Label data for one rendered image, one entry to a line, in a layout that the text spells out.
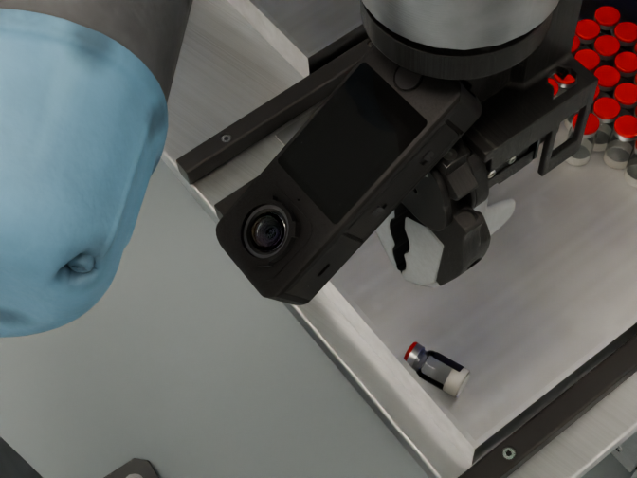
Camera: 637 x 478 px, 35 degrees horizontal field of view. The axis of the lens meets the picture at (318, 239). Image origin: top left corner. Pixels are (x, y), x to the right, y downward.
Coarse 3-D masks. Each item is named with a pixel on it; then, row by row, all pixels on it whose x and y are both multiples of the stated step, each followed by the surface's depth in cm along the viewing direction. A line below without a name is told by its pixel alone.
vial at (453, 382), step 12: (420, 348) 71; (408, 360) 71; (420, 360) 71; (432, 360) 71; (420, 372) 71; (432, 372) 70; (444, 372) 70; (456, 372) 70; (468, 372) 70; (432, 384) 71; (444, 384) 70; (456, 384) 70; (456, 396) 70
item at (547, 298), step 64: (512, 192) 80; (576, 192) 79; (384, 256) 78; (512, 256) 77; (576, 256) 76; (384, 320) 75; (448, 320) 75; (512, 320) 74; (576, 320) 74; (512, 384) 72
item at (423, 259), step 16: (480, 208) 47; (496, 208) 49; (512, 208) 50; (416, 224) 46; (496, 224) 50; (416, 240) 47; (432, 240) 46; (416, 256) 49; (432, 256) 47; (416, 272) 50; (432, 272) 48
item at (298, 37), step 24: (240, 0) 89; (264, 0) 92; (288, 0) 92; (312, 0) 91; (336, 0) 91; (264, 24) 88; (288, 24) 90; (312, 24) 90; (336, 24) 90; (360, 24) 85; (288, 48) 86; (312, 48) 89; (336, 48) 85; (312, 72) 86
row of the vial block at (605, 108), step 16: (560, 80) 79; (576, 112) 80; (592, 112) 78; (608, 112) 77; (608, 128) 78; (624, 128) 77; (608, 144) 79; (624, 144) 77; (608, 160) 80; (624, 160) 79; (624, 176) 79
